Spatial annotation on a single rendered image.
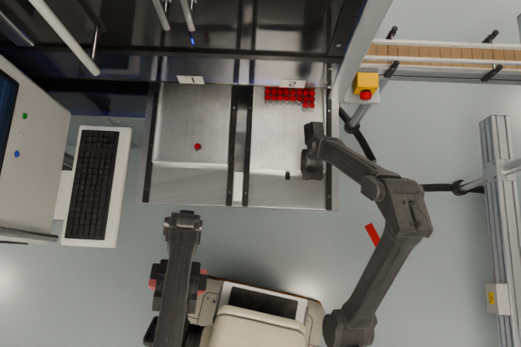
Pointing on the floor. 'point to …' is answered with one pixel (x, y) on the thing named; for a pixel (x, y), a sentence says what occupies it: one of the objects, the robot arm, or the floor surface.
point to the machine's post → (369, 21)
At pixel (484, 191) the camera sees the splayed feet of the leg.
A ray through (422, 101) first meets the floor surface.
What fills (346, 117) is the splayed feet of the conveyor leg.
